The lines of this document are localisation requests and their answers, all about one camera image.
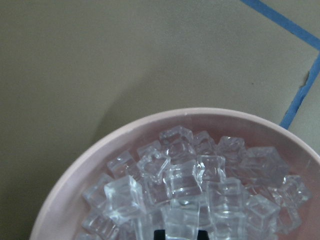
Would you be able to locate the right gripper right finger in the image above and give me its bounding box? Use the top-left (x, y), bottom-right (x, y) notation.
top-left (197, 230), bottom-right (209, 240)

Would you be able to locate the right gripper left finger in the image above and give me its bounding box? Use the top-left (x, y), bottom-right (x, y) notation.
top-left (153, 229), bottom-right (166, 240)

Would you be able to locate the pink bowl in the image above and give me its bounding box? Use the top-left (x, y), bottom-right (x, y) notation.
top-left (30, 107), bottom-right (320, 240)

